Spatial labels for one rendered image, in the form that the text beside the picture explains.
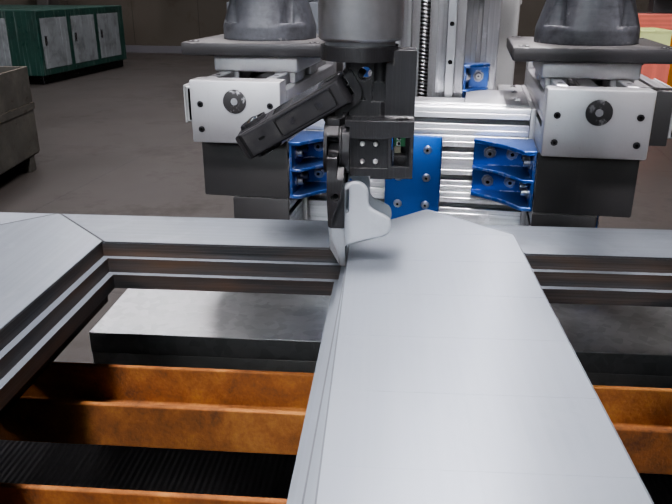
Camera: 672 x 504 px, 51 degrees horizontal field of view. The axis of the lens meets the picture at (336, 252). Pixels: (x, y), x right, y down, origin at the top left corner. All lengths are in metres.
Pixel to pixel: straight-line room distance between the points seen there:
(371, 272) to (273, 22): 0.56
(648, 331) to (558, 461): 0.62
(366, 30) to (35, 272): 0.38
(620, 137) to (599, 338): 0.27
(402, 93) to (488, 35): 0.66
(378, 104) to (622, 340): 0.52
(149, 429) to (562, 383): 0.42
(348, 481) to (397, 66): 0.37
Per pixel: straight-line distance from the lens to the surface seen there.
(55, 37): 9.44
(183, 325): 0.99
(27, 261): 0.76
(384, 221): 0.66
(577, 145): 0.99
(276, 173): 1.07
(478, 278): 0.67
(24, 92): 4.84
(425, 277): 0.66
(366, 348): 0.53
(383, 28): 0.62
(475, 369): 0.52
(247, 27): 1.14
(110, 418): 0.76
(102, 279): 0.77
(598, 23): 1.10
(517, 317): 0.60
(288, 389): 0.78
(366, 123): 0.63
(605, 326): 1.04
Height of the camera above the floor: 1.12
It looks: 21 degrees down
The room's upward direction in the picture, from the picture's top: straight up
